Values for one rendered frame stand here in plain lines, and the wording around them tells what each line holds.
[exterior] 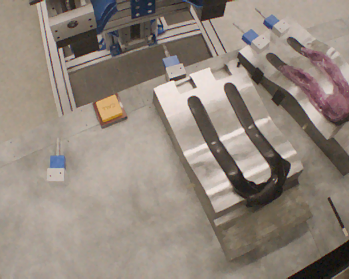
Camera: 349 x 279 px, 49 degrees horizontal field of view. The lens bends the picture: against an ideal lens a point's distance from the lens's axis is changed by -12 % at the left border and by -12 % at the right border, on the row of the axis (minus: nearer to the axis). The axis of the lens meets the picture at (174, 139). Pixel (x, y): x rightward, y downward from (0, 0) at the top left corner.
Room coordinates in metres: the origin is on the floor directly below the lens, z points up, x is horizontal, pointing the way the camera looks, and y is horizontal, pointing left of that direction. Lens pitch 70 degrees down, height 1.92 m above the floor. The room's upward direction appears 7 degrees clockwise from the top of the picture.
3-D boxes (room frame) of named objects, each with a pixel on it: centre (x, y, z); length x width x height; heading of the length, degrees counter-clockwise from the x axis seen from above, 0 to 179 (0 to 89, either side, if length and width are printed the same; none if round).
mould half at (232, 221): (0.35, -0.17, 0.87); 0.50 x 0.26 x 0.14; 31
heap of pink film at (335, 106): (0.60, -0.42, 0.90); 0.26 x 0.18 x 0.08; 48
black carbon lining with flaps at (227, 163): (0.37, -0.17, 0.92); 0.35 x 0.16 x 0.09; 31
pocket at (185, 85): (0.52, -0.01, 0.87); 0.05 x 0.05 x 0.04; 31
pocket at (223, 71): (0.58, -0.10, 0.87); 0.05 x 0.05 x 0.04; 31
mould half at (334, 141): (0.61, -0.43, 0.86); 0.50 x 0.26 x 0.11; 48
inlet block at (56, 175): (0.28, 0.31, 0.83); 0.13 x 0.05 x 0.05; 9
